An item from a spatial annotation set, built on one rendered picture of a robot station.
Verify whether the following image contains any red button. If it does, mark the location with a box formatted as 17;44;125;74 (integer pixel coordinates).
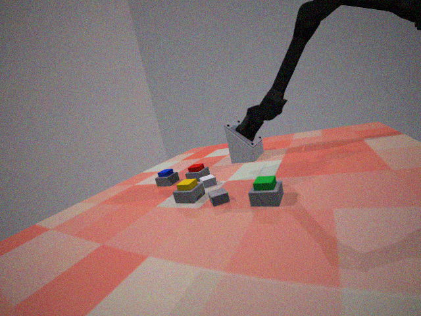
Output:
185;163;210;182

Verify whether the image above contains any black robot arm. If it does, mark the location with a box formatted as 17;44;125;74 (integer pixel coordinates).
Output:
235;0;421;141

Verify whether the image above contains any yellow button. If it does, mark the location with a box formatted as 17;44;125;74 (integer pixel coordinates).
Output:
173;179;205;203

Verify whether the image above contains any blue button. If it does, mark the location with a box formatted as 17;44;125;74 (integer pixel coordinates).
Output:
155;169;180;187

